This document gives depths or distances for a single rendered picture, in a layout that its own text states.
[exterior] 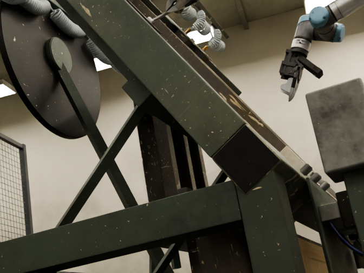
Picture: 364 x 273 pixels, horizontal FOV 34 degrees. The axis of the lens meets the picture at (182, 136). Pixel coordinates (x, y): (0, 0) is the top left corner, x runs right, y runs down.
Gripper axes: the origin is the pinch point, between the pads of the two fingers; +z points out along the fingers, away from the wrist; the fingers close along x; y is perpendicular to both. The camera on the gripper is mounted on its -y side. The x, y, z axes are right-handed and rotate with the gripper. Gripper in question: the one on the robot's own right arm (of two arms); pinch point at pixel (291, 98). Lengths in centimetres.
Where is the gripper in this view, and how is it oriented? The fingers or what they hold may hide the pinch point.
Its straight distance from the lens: 242.9
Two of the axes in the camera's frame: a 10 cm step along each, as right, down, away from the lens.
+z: -2.9, 9.3, -2.0
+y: -9.2, -2.2, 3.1
